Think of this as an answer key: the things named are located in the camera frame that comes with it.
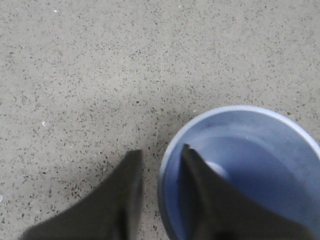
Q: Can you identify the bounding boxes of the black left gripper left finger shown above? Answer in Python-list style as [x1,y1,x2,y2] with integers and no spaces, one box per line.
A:
[21,150,143,240]

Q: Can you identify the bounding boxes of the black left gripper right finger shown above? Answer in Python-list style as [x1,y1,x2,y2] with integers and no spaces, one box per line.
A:
[181,144,315,240]

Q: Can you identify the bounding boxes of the blue plastic cup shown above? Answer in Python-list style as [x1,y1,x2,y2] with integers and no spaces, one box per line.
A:
[157,105,320,240]

